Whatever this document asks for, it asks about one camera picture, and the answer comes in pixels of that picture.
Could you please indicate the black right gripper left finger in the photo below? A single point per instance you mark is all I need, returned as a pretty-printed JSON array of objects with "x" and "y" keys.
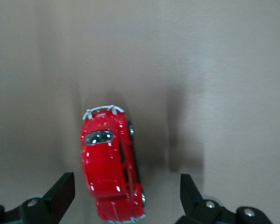
[{"x": 53, "y": 200}]

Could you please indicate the red beetle toy car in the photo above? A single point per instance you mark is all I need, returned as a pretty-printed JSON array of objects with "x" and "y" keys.
[{"x": 107, "y": 163}]

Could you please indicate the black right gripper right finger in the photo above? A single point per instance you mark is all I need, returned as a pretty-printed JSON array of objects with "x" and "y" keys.
[{"x": 196, "y": 205}]

